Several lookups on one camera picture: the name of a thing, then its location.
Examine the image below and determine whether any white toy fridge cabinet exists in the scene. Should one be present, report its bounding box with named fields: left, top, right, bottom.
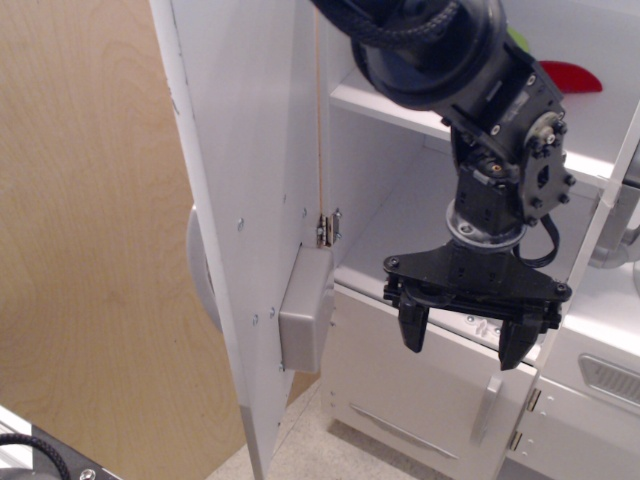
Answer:
left=320, top=1, right=639, bottom=454

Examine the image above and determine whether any grey toy faucet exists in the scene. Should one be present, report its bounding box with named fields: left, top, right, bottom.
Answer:
left=589, top=149, right=640, bottom=291

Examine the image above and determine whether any grey dispenser housing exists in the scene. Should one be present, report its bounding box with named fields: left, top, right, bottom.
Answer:
left=278, top=246, right=335, bottom=373

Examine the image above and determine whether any white toy oven unit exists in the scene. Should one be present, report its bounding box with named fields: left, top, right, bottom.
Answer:
left=498, top=264, right=639, bottom=479

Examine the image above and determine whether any green toy plate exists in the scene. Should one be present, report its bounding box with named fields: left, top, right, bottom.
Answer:
left=507, top=26, right=530, bottom=53

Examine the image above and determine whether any grey lower door handle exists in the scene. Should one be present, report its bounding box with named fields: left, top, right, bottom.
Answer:
left=470, top=376, right=502, bottom=446

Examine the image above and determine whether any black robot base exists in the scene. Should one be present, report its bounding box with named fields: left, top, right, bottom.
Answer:
left=1, top=406, right=120, bottom=480

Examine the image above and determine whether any black braided cable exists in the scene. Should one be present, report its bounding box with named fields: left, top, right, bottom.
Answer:
left=0, top=433, right=71, bottom=480

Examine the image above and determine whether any red toy chili pepper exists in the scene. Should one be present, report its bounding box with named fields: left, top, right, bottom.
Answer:
left=540, top=60, right=603, bottom=94

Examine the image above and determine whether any plywood board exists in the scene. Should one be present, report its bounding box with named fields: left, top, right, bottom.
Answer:
left=0, top=0, right=321, bottom=480

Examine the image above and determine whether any metal door hinge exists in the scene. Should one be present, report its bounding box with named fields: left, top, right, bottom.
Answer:
left=316, top=208, right=342, bottom=248

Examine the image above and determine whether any grey fridge door handle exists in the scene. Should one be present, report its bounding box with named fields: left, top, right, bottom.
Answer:
left=186, top=205, right=222, bottom=332

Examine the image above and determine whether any white lower freezer door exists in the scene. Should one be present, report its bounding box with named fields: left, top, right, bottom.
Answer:
left=321, top=287, right=536, bottom=479

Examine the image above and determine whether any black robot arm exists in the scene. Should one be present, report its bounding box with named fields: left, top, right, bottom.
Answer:
left=317, top=1, right=575, bottom=370

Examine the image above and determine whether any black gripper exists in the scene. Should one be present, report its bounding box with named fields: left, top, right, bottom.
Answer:
left=384, top=241, right=572, bottom=371

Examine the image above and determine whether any brass oven hinge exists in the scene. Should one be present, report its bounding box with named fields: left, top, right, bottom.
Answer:
left=526, top=388, right=541, bottom=412

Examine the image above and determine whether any white fridge door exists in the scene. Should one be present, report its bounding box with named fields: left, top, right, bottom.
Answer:
left=151, top=1, right=320, bottom=479

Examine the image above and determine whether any grey oven vent panel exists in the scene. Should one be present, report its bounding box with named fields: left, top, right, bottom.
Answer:
left=578, top=354, right=640, bottom=404

